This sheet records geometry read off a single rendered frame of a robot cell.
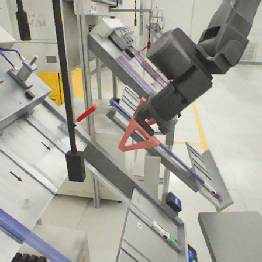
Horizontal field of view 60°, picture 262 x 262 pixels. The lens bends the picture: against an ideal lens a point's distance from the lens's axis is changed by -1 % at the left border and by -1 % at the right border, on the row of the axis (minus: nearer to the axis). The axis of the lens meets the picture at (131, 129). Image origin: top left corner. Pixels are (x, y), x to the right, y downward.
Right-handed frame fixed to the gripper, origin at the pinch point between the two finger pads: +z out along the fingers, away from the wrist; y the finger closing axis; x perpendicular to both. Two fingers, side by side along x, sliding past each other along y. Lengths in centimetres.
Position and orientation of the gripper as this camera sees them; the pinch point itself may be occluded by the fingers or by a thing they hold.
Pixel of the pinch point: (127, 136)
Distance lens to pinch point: 49.2
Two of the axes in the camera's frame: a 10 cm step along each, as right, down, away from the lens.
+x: 6.9, 7.0, 1.8
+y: -1.7, 4.0, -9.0
